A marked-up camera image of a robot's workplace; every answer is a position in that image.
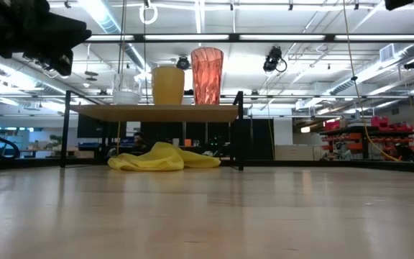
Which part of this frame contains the black round ceiling device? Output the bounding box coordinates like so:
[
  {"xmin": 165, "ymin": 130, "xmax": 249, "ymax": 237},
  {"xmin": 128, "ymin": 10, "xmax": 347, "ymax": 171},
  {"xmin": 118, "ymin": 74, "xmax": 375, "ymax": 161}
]
[{"xmin": 175, "ymin": 55, "xmax": 191, "ymax": 71}]

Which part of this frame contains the orange faceted plastic tumbler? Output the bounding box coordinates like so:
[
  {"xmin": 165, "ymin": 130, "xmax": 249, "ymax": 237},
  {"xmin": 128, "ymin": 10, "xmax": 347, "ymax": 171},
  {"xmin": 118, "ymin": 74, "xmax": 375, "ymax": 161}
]
[{"xmin": 190, "ymin": 47, "xmax": 225, "ymax": 106}]

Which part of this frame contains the clear glass cup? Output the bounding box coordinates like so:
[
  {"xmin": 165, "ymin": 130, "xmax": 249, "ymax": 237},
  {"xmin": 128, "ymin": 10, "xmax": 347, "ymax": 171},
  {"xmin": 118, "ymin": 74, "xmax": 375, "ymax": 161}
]
[{"xmin": 111, "ymin": 73, "xmax": 143, "ymax": 106}]

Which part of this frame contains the black partition panel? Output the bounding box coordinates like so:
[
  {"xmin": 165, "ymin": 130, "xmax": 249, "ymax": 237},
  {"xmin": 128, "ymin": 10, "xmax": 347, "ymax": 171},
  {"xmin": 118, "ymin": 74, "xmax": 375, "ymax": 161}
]
[{"xmin": 140, "ymin": 118, "xmax": 275, "ymax": 161}]

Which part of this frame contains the wooden shelf with black legs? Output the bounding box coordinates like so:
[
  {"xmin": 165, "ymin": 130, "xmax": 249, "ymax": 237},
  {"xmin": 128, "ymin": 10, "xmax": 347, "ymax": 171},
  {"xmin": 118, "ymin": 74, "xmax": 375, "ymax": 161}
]
[{"xmin": 60, "ymin": 89, "xmax": 246, "ymax": 172}]

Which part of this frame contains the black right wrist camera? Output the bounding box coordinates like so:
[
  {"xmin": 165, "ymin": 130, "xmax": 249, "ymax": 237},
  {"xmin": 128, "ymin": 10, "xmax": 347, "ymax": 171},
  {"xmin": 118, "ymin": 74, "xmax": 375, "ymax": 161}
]
[{"xmin": 385, "ymin": 0, "xmax": 414, "ymax": 11}]

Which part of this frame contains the white hanging ring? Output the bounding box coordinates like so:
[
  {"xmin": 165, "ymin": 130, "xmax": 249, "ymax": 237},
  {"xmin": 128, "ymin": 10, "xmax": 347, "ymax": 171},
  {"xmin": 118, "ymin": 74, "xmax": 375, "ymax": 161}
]
[{"xmin": 138, "ymin": 3, "xmax": 159, "ymax": 25}]

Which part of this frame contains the black aluminium rig frame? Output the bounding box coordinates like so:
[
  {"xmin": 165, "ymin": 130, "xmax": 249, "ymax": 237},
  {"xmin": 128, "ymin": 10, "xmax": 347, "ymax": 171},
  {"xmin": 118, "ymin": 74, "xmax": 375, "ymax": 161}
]
[{"xmin": 0, "ymin": 32, "xmax": 414, "ymax": 174}]

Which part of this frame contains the yellow mug with white handle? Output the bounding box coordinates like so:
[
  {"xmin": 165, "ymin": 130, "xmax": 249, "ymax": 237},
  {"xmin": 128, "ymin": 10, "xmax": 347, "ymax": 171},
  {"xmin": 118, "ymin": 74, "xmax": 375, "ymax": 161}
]
[{"xmin": 151, "ymin": 65, "xmax": 186, "ymax": 106}]

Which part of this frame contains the beige low cabinet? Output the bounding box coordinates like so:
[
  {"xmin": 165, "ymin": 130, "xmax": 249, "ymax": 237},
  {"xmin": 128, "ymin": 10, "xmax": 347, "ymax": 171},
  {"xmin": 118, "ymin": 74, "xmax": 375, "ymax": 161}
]
[{"xmin": 275, "ymin": 143, "xmax": 323, "ymax": 162}]

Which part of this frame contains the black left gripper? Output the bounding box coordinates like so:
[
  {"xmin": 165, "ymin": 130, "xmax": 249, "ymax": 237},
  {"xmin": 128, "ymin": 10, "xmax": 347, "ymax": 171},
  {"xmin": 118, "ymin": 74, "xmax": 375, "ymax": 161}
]
[{"xmin": 0, "ymin": 0, "xmax": 92, "ymax": 58}]

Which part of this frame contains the yellow microfibre cloth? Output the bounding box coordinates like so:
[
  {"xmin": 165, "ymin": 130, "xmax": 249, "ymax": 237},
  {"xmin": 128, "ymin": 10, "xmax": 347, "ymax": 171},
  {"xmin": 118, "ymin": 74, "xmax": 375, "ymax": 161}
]
[{"xmin": 106, "ymin": 141, "xmax": 222, "ymax": 172}]

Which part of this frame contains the person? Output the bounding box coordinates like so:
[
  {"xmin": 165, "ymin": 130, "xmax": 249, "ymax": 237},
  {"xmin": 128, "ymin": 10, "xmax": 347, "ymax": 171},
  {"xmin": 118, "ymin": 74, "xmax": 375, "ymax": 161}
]
[{"xmin": 132, "ymin": 132, "xmax": 149, "ymax": 154}]

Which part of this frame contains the yellow power cord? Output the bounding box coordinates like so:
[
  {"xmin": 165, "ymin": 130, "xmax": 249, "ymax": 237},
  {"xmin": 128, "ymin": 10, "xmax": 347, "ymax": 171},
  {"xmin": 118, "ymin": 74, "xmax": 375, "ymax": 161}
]
[{"xmin": 342, "ymin": 0, "xmax": 400, "ymax": 162}]

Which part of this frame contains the black overhead camera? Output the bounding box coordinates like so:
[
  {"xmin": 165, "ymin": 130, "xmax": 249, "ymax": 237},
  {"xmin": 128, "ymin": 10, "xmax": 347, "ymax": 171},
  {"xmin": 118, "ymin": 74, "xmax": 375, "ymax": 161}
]
[{"xmin": 262, "ymin": 45, "xmax": 288, "ymax": 73}]

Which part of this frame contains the potted green plant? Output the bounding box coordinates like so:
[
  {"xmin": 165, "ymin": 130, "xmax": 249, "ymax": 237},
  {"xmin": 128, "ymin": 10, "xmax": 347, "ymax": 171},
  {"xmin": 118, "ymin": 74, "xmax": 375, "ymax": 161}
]
[{"xmin": 45, "ymin": 135, "xmax": 64, "ymax": 150}]

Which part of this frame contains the black rack with red bins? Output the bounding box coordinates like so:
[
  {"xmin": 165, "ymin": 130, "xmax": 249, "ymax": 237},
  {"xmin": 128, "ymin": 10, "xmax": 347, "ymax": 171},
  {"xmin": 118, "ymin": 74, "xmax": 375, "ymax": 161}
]
[{"xmin": 320, "ymin": 115, "xmax": 414, "ymax": 161}]

